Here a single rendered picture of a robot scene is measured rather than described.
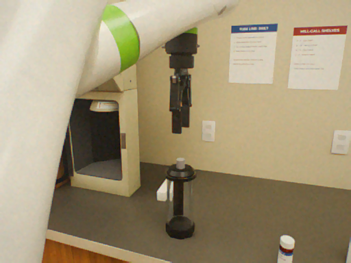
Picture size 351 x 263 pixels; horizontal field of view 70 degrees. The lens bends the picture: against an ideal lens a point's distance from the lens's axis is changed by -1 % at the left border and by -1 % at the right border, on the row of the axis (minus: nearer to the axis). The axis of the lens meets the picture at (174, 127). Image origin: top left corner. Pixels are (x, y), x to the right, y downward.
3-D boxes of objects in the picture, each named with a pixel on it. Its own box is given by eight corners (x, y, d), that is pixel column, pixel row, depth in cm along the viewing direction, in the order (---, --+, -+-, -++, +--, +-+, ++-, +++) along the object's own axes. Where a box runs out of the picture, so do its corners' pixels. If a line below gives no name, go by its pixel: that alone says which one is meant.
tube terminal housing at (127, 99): (101, 166, 144) (90, 24, 126) (152, 174, 134) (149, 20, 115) (70, 185, 121) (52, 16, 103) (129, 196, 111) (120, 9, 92)
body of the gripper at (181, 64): (174, 55, 79) (174, 85, 82) (164, 55, 72) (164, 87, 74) (197, 55, 77) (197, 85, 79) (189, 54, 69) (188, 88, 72)
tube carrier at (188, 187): (171, 216, 95) (171, 163, 90) (198, 221, 91) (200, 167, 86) (160, 233, 85) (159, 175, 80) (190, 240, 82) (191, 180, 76)
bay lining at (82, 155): (104, 155, 141) (100, 92, 132) (146, 161, 133) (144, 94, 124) (75, 172, 118) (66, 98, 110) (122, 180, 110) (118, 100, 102)
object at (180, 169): (172, 170, 89) (172, 153, 88) (197, 174, 86) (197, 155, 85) (162, 181, 81) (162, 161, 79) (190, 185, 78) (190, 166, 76)
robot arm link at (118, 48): (40, 85, 30) (-17, 14, 31) (49, 126, 41) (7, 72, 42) (149, 35, 40) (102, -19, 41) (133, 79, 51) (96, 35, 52)
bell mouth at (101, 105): (104, 104, 126) (103, 93, 125) (135, 106, 121) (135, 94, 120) (81, 110, 110) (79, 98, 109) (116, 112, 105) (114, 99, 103)
